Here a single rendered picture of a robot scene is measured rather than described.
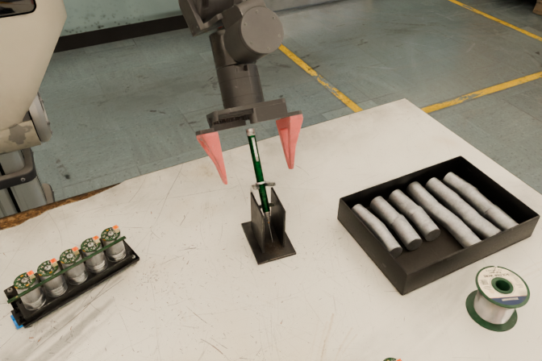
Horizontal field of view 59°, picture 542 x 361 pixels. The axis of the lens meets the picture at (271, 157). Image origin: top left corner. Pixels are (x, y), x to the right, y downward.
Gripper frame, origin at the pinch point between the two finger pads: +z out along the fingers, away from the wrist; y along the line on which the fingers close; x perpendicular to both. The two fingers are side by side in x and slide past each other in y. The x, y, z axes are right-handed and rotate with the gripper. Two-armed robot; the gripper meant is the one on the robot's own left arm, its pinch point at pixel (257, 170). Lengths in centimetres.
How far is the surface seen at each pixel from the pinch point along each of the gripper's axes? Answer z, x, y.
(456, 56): -24, 180, 178
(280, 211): 6.1, -1.8, 1.5
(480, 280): 17.9, -15.8, 20.9
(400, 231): 12.8, -4.1, 17.8
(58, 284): 8.2, -0.7, -28.1
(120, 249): 6.4, 2.0, -20.2
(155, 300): 13.5, -1.2, -17.3
